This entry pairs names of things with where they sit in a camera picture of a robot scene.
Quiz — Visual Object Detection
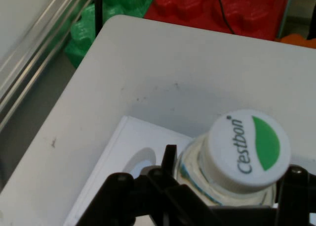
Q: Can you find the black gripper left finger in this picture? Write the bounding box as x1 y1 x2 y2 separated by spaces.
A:
76 144 223 226

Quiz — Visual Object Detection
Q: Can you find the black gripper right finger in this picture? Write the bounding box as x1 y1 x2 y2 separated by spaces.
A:
271 164 316 226

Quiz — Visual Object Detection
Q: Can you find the clear water bottle green label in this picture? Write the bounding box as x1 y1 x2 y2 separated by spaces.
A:
172 109 291 207

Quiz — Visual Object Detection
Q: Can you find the white cardboard box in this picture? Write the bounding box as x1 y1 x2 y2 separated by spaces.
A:
63 116 196 226

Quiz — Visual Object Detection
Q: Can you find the orange foam piece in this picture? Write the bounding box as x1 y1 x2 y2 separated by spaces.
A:
276 34 316 50

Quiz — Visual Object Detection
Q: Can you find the teal floor mat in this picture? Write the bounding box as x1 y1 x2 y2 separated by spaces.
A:
276 0 297 39

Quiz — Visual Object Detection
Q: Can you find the large red foam block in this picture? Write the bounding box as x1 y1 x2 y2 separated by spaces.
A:
144 0 293 41

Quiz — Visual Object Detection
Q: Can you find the green foam block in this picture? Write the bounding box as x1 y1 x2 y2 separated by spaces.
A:
64 0 155 68

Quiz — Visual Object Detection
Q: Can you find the black tripod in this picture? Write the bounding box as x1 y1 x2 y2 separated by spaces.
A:
95 0 103 38

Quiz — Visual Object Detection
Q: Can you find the silver metal wall rail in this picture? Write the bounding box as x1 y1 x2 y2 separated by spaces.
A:
0 0 96 130

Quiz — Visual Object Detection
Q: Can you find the thin black tripod cable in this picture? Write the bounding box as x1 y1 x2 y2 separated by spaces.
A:
214 0 237 35

